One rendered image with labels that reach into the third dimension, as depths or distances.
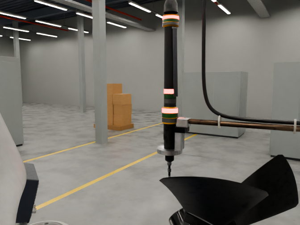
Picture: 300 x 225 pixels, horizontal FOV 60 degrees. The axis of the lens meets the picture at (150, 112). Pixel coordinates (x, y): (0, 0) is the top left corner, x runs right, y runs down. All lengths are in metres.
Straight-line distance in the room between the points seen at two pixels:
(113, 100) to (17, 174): 8.73
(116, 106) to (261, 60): 7.08
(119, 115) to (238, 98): 3.91
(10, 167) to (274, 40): 12.79
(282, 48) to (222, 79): 5.39
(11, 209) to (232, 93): 7.69
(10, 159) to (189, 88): 8.04
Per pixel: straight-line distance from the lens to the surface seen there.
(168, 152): 0.70
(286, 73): 6.14
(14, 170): 0.35
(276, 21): 13.11
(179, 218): 0.85
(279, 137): 6.25
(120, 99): 8.87
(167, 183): 0.61
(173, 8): 0.72
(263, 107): 12.94
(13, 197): 0.34
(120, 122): 8.97
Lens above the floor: 1.64
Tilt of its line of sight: 7 degrees down
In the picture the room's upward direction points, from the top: straight up
